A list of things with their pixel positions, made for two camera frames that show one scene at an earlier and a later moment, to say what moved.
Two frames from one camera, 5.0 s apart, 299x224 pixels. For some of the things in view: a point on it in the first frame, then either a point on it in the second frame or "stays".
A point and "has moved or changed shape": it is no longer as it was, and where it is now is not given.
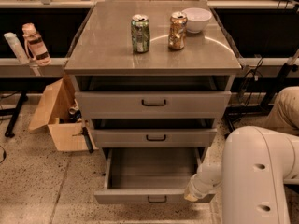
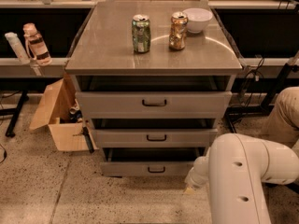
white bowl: [197, 19] stays
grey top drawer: [152, 96] stays
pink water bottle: [35, 46] stays
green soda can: [140, 31] stays
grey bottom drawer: [149, 175] has moved or changed shape
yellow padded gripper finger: [190, 197] to [189, 190]
